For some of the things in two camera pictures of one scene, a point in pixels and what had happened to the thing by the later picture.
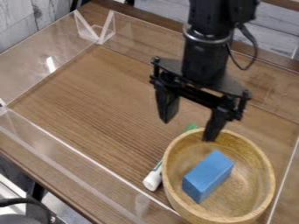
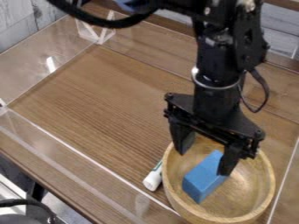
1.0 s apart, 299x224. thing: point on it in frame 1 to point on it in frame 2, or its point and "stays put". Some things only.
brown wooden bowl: x=244 y=197 stays put
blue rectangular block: x=208 y=175 stays put
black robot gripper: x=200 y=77 to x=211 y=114
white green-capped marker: x=154 y=180 stays put
